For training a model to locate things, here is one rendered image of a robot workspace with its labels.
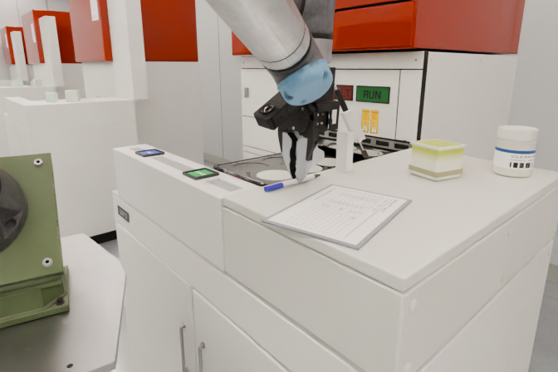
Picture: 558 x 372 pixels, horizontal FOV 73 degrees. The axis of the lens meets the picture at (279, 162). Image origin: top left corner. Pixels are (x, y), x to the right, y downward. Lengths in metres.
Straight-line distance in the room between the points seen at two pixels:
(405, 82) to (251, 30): 0.74
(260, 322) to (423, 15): 0.81
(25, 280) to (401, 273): 0.51
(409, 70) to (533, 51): 1.49
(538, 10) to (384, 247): 2.18
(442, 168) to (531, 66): 1.80
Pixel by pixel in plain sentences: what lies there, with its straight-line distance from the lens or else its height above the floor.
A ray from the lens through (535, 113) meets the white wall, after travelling 2.53.
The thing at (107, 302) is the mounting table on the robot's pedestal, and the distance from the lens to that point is 0.69.
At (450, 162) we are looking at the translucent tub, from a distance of 0.80.
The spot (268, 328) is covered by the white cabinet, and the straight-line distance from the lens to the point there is 0.65.
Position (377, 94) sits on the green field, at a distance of 1.15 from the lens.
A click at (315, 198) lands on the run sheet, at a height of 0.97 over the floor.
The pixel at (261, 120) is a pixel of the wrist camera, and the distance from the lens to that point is 0.62.
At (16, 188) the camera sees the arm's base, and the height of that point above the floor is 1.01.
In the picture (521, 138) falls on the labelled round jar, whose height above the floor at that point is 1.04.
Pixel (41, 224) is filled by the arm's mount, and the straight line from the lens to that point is 0.68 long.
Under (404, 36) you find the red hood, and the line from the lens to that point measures 1.06.
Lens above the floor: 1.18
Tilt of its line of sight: 14 degrees down
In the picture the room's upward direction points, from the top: straight up
